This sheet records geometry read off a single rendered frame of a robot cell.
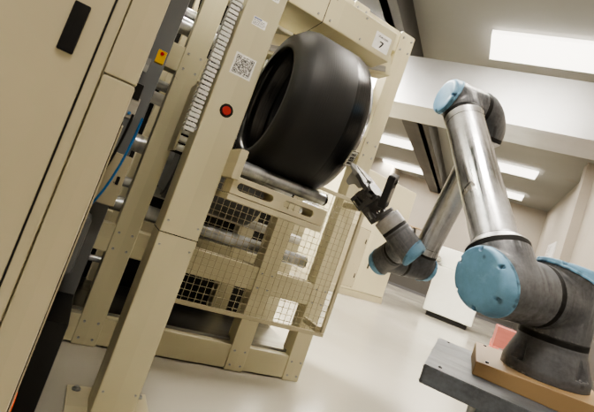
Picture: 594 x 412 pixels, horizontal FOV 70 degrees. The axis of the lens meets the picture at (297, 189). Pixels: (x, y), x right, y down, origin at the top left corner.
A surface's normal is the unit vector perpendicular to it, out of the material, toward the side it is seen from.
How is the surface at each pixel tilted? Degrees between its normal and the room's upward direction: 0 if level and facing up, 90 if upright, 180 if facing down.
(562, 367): 73
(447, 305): 90
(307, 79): 83
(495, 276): 98
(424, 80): 90
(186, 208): 90
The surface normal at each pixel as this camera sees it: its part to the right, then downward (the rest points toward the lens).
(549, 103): -0.37, -0.21
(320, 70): 0.26, -0.29
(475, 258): -0.91, -0.21
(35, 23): 0.42, 0.07
